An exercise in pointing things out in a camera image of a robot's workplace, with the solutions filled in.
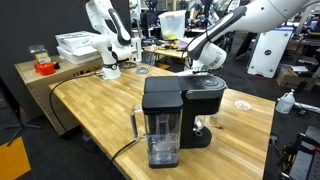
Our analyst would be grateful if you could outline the black coffee maker power cord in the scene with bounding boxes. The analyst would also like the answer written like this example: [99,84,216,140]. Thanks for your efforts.
[109,137,144,171]

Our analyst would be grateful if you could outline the clear plastic storage bin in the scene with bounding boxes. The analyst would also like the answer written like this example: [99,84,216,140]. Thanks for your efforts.
[157,9,187,41]

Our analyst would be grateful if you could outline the clear water tank black lid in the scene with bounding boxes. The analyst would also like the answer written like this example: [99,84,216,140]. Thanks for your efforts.
[129,91,184,169]

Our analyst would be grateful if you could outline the pale crumpled cloth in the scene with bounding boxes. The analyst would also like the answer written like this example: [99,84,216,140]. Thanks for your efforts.
[175,36,198,51]

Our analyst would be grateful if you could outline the orange floor mat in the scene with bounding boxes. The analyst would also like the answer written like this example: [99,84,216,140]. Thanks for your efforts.
[0,136,32,180]

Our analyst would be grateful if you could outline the beige metal cabinet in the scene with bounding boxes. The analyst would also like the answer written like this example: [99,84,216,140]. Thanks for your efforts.
[14,54,104,137]

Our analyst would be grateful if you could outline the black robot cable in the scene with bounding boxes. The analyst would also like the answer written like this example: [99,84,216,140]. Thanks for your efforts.
[49,70,104,134]

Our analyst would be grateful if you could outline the coiled grey cable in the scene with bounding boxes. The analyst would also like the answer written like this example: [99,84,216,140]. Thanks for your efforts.
[134,65,150,75]

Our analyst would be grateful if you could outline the white plastic jug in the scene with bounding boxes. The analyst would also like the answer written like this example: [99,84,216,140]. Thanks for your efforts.
[275,88,296,115]

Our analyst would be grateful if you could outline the black Keurig coffee maker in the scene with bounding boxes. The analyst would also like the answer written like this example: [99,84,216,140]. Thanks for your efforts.
[143,74,228,150]

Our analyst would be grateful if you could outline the black equipment cart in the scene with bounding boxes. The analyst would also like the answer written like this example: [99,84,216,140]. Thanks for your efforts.
[276,125,320,180]

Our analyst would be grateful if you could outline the black tripod stand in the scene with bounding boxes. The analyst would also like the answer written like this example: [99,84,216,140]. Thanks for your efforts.
[4,106,43,148]

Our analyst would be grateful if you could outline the brown cardboard box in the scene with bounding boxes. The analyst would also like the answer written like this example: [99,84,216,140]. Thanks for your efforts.
[275,65,318,92]

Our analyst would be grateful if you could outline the orange plastic bowl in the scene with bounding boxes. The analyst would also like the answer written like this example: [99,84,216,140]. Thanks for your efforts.
[34,62,57,76]

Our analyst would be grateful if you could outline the white panel blue trim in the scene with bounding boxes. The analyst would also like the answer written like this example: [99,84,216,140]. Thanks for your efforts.
[246,28,295,79]

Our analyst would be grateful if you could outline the wooden office desk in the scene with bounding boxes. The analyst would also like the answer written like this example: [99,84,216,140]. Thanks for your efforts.
[143,44,193,71]

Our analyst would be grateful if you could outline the clear round plastic lid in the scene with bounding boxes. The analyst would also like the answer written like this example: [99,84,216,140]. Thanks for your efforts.
[234,99,253,112]

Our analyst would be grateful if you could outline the clear glass bowl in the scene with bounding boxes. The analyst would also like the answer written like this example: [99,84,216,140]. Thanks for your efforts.
[193,116,206,135]

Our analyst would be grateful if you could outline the clear plastic jar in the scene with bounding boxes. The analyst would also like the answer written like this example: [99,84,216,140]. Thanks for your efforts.
[28,44,52,65]

